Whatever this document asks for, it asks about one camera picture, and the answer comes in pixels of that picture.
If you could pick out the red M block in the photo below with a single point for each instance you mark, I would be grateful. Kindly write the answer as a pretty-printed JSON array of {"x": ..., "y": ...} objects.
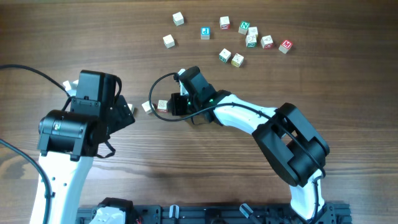
[{"x": 285, "y": 46}]

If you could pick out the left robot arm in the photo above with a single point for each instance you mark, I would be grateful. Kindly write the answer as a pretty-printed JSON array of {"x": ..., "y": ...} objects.
[{"x": 69, "y": 141}]

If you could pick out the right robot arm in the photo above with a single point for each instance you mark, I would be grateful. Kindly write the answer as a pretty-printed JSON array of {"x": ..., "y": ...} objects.
[{"x": 292, "y": 146}]

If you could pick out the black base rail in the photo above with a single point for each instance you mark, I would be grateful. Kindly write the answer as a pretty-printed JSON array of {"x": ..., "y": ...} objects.
[{"x": 331, "y": 213}]

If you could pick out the wooden block yellow side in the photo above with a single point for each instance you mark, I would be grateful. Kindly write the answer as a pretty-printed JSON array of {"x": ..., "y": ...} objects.
[{"x": 131, "y": 107}]

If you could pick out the wooden block green side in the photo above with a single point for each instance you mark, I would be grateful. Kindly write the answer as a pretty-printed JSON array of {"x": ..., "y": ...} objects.
[{"x": 148, "y": 107}]

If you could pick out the green N block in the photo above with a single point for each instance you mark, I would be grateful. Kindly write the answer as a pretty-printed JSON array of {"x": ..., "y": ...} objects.
[{"x": 243, "y": 27}]

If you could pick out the blue P block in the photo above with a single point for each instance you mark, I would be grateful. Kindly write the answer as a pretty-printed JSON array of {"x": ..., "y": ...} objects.
[{"x": 205, "y": 33}]

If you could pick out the wooden block red side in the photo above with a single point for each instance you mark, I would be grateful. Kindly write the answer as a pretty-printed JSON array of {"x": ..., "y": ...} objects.
[{"x": 224, "y": 23}]

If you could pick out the wooden block blue side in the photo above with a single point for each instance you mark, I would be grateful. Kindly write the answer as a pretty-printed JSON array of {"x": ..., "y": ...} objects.
[{"x": 162, "y": 106}]

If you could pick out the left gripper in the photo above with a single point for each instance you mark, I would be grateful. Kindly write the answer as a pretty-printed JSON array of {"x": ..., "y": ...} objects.
[{"x": 120, "y": 114}]

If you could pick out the wooden block yellow picture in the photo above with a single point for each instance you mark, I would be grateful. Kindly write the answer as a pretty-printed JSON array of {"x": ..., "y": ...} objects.
[{"x": 237, "y": 60}]

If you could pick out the wooden block green picture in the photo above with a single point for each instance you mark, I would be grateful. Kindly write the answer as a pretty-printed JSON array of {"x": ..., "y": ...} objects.
[{"x": 251, "y": 41}]

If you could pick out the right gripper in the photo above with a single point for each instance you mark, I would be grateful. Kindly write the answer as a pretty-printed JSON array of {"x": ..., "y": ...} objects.
[{"x": 173, "y": 104}]

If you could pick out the wooden block red picture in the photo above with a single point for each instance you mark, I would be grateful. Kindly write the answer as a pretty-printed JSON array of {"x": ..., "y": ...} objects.
[{"x": 267, "y": 42}]

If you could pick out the plain wooden block top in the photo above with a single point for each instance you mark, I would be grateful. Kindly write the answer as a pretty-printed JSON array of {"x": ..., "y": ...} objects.
[{"x": 178, "y": 18}]

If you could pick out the wooden block teal side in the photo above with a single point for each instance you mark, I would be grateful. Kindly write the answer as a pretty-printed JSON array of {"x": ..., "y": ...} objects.
[{"x": 224, "y": 55}]

